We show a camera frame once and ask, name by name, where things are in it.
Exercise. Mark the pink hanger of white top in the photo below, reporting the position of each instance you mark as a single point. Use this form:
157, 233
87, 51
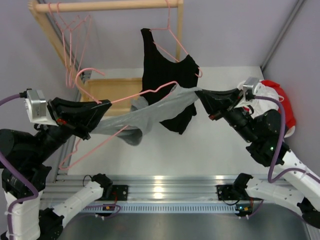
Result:
81, 36

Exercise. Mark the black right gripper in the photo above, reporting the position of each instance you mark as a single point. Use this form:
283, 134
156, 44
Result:
217, 104

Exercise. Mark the pink hanger of red top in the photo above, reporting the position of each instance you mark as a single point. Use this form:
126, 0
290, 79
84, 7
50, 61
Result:
65, 31

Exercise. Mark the aluminium corner post right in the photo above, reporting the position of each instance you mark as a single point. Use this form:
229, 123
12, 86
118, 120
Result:
280, 36

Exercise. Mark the aluminium mounting rail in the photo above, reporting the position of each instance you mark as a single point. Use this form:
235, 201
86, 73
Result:
147, 188

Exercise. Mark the slotted cable duct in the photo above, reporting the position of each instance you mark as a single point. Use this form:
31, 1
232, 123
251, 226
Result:
180, 208

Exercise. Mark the grey tank top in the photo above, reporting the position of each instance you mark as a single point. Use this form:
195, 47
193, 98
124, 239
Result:
174, 112

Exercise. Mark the wooden clothes rack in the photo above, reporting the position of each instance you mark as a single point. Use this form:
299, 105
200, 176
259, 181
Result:
118, 5

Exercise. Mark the red tank top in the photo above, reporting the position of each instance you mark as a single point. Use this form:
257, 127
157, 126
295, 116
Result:
285, 105

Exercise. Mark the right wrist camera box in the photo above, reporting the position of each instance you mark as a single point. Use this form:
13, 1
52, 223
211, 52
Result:
250, 87

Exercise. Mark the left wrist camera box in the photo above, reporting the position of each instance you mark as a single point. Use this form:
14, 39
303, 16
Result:
37, 108

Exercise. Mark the pink hanger of grey top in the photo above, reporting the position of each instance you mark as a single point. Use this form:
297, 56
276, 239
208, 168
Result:
120, 90

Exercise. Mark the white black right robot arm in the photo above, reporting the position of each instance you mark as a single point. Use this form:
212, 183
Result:
290, 183

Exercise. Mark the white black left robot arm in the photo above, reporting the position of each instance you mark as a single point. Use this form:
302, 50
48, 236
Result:
22, 157

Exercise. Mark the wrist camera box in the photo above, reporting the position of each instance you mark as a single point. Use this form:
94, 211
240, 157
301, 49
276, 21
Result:
37, 108
250, 87

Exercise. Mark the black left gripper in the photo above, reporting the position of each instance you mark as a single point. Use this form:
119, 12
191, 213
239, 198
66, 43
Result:
78, 117

